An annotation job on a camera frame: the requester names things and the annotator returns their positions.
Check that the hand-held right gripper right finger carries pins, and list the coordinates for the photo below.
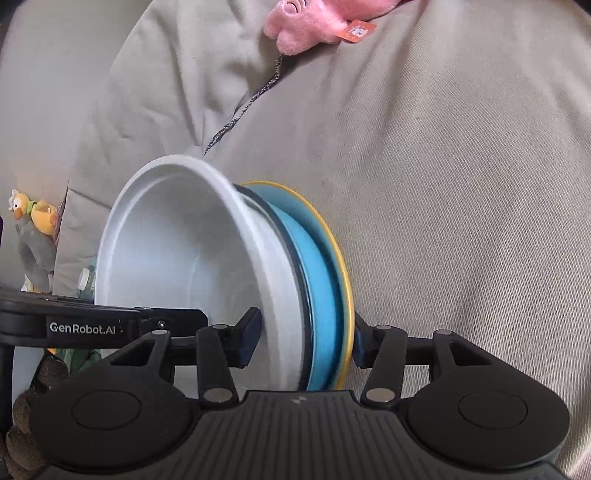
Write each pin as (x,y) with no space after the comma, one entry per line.
(362,344)

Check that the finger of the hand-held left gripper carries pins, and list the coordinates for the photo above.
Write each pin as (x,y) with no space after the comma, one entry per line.
(184,319)

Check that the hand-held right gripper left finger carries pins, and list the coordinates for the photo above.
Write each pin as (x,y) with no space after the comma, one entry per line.
(249,334)

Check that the blue rimmed white bowl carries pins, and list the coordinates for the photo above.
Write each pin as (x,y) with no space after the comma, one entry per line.
(318,323)

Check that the white plastic bowl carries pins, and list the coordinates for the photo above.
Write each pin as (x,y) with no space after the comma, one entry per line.
(184,258)

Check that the yellow rimmed white bowl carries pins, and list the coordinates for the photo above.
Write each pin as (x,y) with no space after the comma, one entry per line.
(344,272)

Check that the person's left hand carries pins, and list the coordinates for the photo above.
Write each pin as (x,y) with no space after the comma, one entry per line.
(23,447)

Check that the grey plush toy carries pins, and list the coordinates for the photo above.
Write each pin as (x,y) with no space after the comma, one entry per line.
(37,254)

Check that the clear vitamin bottle white cap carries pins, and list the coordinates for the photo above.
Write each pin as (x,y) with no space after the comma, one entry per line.
(85,279)

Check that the yellow duck plush toy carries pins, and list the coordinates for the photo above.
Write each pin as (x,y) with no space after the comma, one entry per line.
(41,217)

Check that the pink plush toy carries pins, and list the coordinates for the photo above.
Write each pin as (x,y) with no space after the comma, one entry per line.
(304,27)

